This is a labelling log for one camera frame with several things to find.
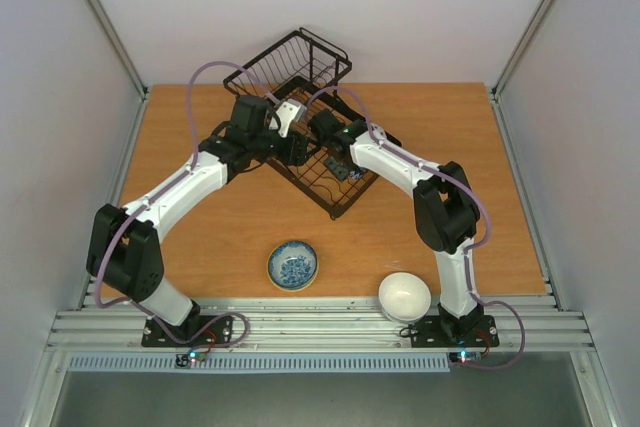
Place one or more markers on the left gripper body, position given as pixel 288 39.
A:
pixel 293 156

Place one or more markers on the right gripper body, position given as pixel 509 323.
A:
pixel 338 168

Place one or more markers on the blue floral bowl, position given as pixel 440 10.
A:
pixel 292 266

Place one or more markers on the plain white bowl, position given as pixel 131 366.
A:
pixel 404 297

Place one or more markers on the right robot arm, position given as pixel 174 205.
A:
pixel 446 212

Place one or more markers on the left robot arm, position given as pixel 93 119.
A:
pixel 125 246

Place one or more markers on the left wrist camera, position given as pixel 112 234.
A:
pixel 288 113

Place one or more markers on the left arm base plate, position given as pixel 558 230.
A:
pixel 197 331

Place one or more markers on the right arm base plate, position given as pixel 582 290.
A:
pixel 429 332

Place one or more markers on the aluminium rail frame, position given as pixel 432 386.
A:
pixel 324 324

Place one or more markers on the blue slotted cable duct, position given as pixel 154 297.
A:
pixel 260 363

